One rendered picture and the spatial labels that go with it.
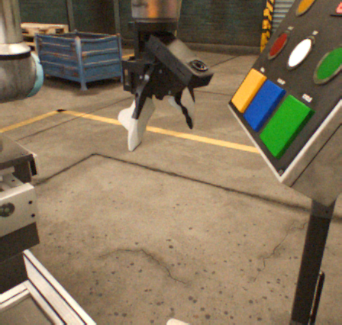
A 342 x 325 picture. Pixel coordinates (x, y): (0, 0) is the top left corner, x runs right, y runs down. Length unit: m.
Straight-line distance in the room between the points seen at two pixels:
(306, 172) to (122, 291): 1.28
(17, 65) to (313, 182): 0.73
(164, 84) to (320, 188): 0.28
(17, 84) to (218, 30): 7.99
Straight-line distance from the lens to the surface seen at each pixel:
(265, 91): 0.58
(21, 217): 0.86
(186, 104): 0.61
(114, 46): 5.35
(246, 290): 1.63
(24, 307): 1.37
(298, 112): 0.46
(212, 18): 8.81
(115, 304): 1.57
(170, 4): 0.54
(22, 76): 0.93
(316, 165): 0.44
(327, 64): 0.48
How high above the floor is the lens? 1.16
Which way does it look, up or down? 24 degrees down
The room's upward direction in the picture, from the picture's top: straight up
